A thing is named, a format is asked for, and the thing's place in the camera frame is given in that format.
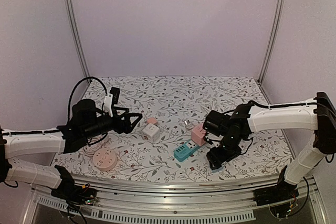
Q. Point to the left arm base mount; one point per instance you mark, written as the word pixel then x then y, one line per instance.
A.
pixel 73 194

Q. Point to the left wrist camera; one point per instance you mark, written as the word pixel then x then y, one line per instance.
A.
pixel 110 100

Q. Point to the aluminium front rail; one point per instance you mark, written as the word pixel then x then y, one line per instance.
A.
pixel 227 201

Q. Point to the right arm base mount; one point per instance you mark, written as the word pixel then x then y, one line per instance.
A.
pixel 281 191

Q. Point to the white cube socket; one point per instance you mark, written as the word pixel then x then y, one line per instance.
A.
pixel 152 132

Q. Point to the round pink socket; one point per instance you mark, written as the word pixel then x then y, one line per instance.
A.
pixel 105 159

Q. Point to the right aluminium frame post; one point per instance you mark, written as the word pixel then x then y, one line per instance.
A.
pixel 271 41

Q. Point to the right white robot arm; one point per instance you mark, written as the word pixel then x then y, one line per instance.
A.
pixel 316 115

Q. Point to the small blue plug adapter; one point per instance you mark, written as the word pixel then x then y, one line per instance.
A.
pixel 217 170

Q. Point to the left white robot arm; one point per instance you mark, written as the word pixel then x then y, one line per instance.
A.
pixel 20 143

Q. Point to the left aluminium frame post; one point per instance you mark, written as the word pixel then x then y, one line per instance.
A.
pixel 76 37

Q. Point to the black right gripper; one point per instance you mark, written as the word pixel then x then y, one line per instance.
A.
pixel 223 156

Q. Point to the pink cube socket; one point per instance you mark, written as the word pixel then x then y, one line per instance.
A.
pixel 197 135

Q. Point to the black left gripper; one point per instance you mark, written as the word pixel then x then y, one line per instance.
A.
pixel 126 128

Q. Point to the aluminium frame post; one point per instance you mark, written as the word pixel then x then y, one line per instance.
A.
pixel 76 37
pixel 271 41

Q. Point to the floral table mat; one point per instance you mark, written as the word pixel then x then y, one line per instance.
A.
pixel 173 101

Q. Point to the teal power strip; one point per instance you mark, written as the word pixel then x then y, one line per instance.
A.
pixel 185 151

